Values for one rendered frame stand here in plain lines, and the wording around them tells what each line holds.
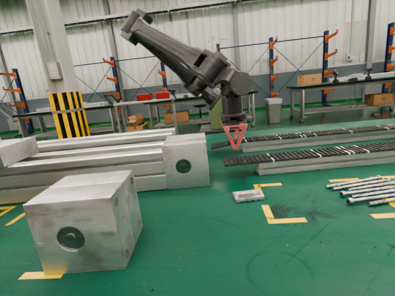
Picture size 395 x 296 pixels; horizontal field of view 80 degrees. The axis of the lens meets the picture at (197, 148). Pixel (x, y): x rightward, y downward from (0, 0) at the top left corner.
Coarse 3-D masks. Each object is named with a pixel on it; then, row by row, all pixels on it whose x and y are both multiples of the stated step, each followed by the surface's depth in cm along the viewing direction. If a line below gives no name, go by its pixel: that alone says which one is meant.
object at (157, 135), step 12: (132, 132) 74; (144, 132) 73; (156, 132) 73; (168, 132) 67; (48, 144) 68; (60, 144) 67; (72, 144) 66; (84, 144) 66; (96, 144) 66; (108, 144) 66; (120, 144) 68
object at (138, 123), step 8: (304, 80) 516; (312, 80) 517; (320, 80) 518; (368, 96) 521; (376, 96) 503; (384, 96) 503; (392, 96) 503; (368, 104) 523; (376, 104) 507; (168, 112) 575; (176, 112) 557; (184, 112) 543; (136, 120) 552; (144, 120) 576; (168, 120) 549; (184, 120) 548; (128, 128) 551; (136, 128) 551; (144, 128) 561
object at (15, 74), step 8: (0, 72) 732; (16, 72) 795; (16, 80) 792; (8, 88) 805; (24, 96) 815; (0, 104) 821; (8, 104) 753; (24, 104) 811; (16, 112) 827; (24, 112) 819; (16, 120) 777; (32, 128) 843; (16, 136) 775
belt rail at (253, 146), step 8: (320, 136) 69; (328, 136) 69; (336, 136) 69; (344, 136) 69; (352, 136) 70; (360, 136) 70; (368, 136) 69; (376, 136) 69; (384, 136) 69; (392, 136) 69; (248, 144) 70; (256, 144) 70; (264, 144) 70; (272, 144) 70; (280, 144) 70; (288, 144) 70; (296, 144) 70; (304, 144) 70; (312, 144) 70; (320, 144) 70
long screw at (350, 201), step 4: (372, 196) 37; (376, 196) 37; (380, 196) 37; (384, 196) 37; (388, 196) 37; (392, 196) 37; (348, 200) 37; (352, 200) 36; (356, 200) 37; (360, 200) 37; (364, 200) 37; (368, 200) 37
